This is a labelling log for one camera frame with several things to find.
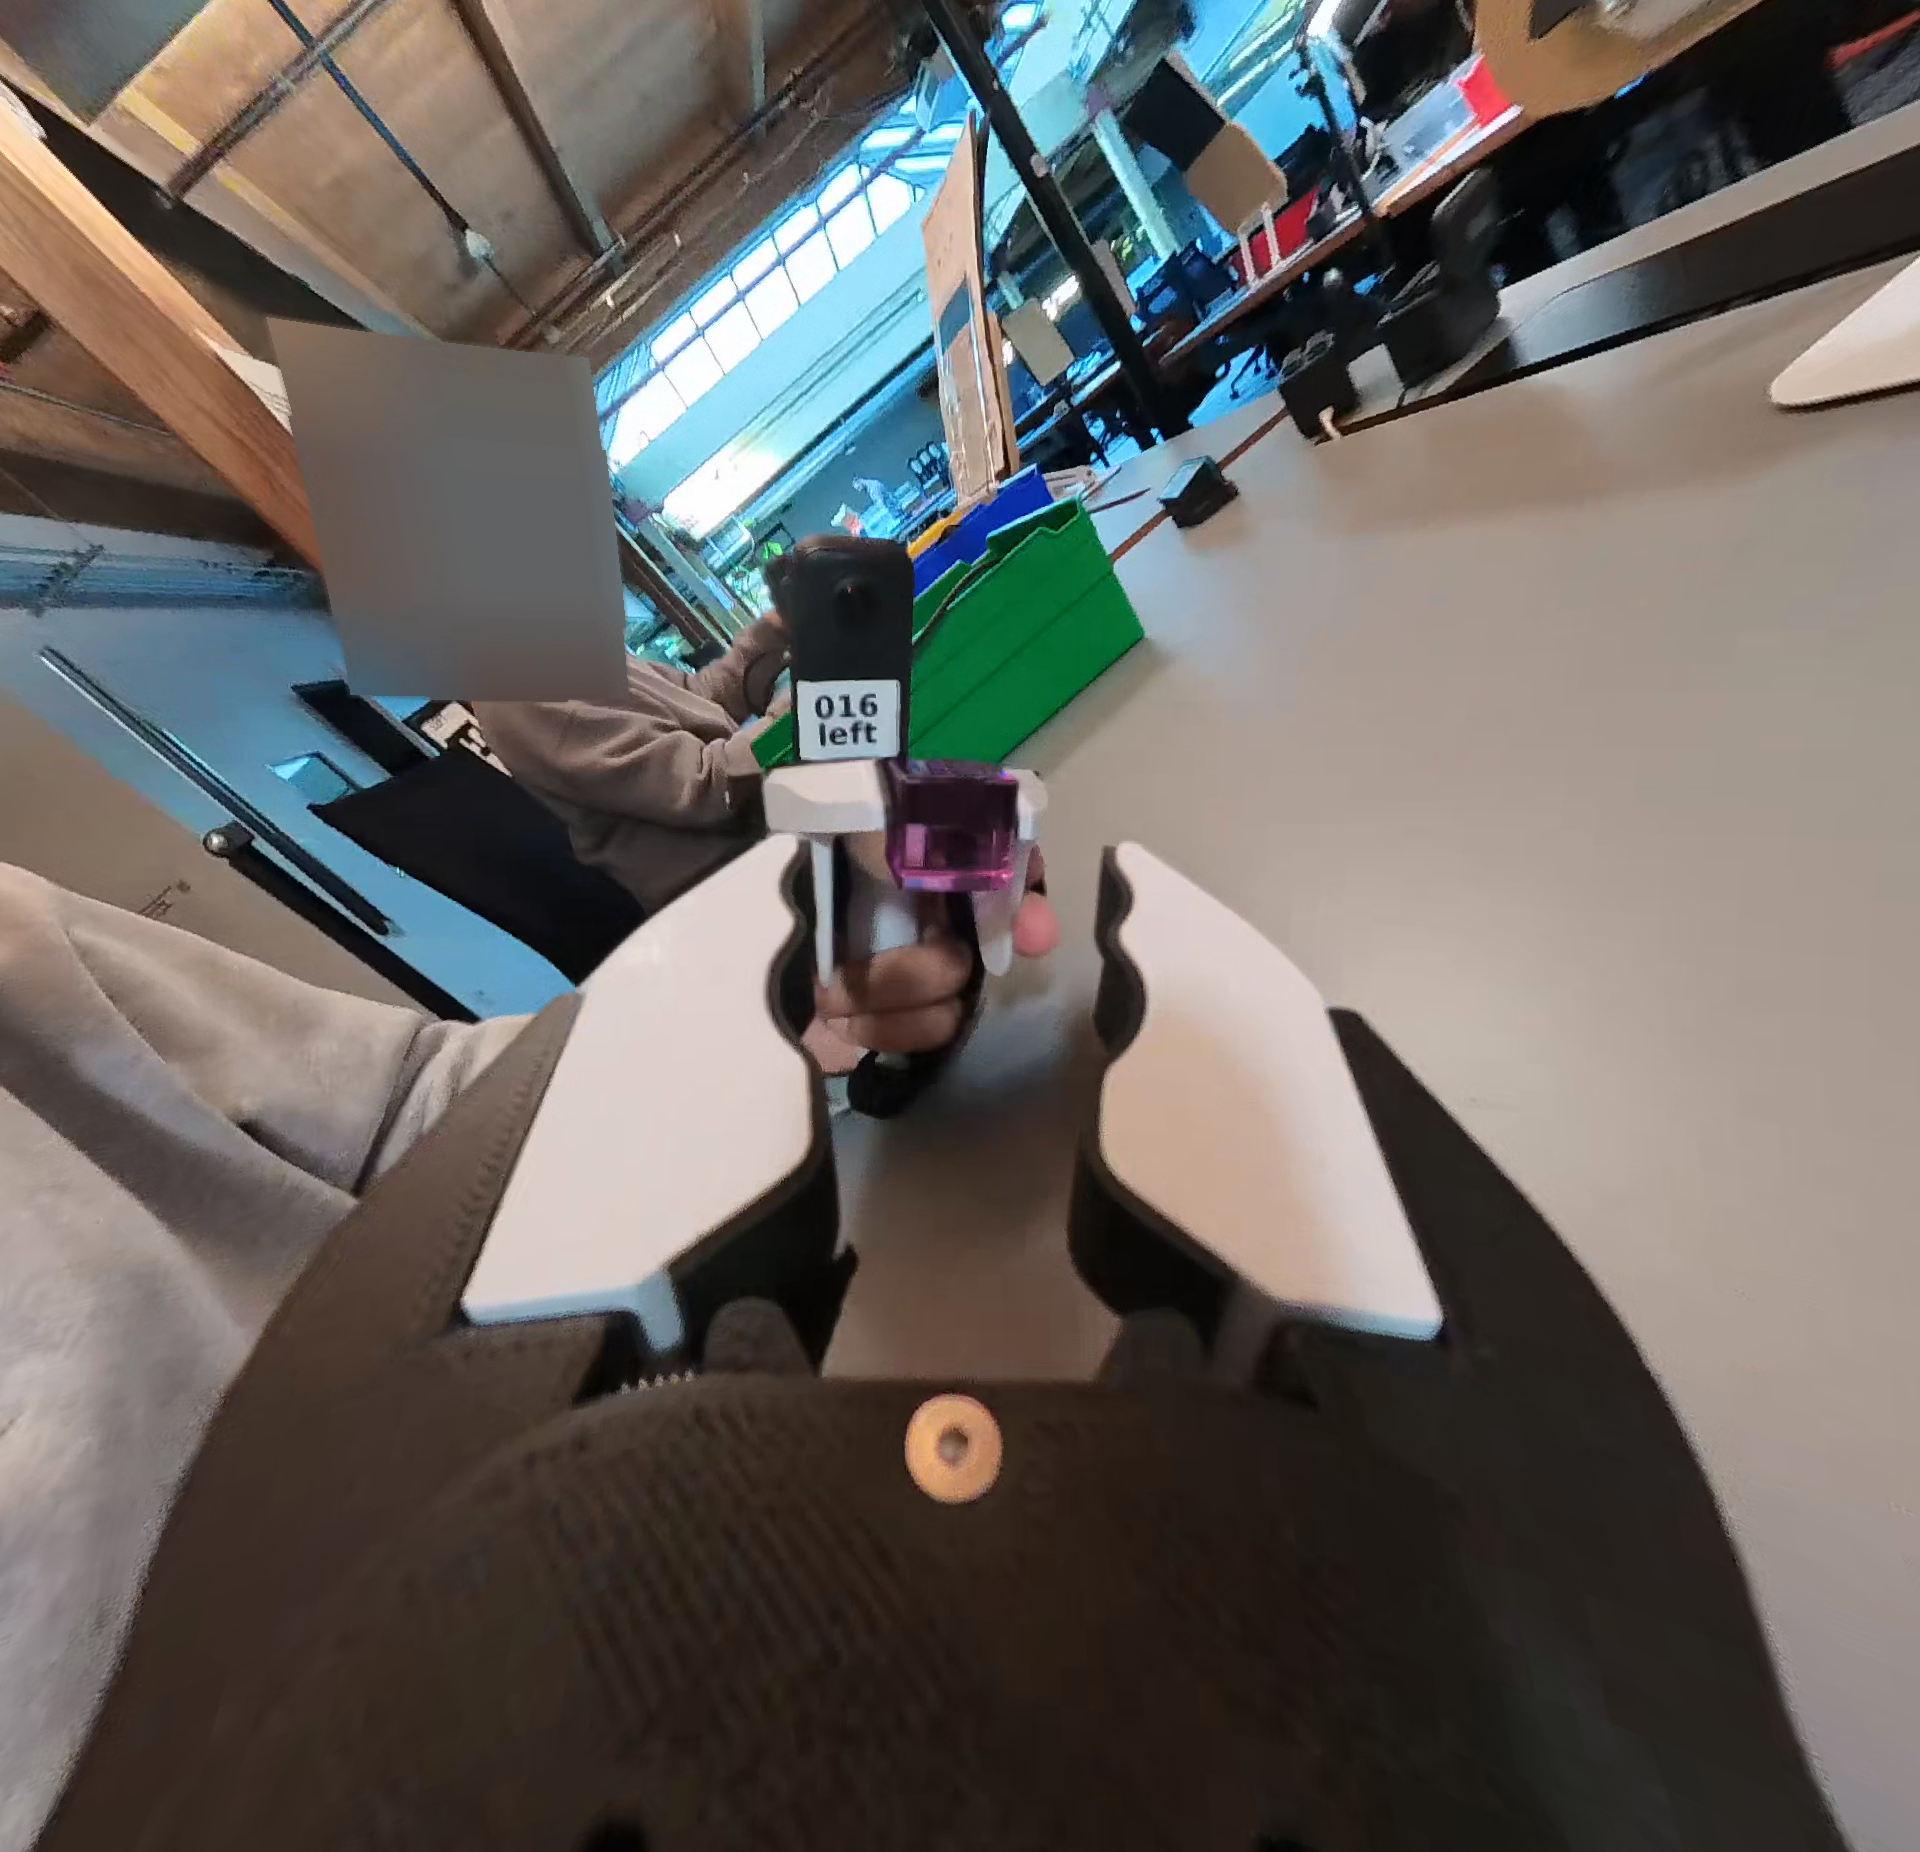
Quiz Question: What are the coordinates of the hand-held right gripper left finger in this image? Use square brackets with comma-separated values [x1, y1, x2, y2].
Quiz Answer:
[456, 836, 863, 1370]

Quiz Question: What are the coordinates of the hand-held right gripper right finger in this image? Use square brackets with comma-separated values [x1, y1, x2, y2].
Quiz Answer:
[1065, 838, 1449, 1378]

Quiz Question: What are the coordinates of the purple translucent cube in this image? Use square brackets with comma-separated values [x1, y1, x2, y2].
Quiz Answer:
[881, 755, 1027, 894]

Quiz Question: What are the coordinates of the green plastic bin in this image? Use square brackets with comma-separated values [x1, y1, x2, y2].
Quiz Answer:
[749, 498, 1145, 774]

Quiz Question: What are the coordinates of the person's left forearm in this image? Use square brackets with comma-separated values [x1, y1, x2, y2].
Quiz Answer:
[0, 858, 584, 1210]

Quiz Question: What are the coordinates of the person's left hand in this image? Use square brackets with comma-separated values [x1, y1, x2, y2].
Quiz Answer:
[798, 845, 1059, 1081]

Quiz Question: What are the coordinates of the blue plastic bin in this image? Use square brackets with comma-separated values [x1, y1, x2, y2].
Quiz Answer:
[910, 467, 1056, 594]

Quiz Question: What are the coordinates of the black office chair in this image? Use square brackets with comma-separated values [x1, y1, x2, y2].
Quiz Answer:
[305, 681, 649, 984]

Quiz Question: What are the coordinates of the cardboard sheet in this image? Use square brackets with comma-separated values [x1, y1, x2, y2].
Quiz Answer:
[918, 112, 1025, 491]

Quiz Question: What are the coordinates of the black metal pole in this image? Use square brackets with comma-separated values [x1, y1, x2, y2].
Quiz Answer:
[875, 0, 1193, 443]

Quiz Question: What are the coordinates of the background monitor with cardboard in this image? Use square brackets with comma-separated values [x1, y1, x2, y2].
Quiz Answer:
[1121, 52, 1296, 234]

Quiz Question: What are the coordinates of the person's grey hoodie torso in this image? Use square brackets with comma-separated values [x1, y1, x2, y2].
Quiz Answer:
[0, 1071, 451, 1852]

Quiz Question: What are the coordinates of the black charger dock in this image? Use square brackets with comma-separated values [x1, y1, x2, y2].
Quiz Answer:
[1375, 167, 1506, 384]

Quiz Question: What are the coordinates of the cardboard-backed monitor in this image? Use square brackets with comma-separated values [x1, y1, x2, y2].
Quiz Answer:
[1469, 0, 1920, 121]

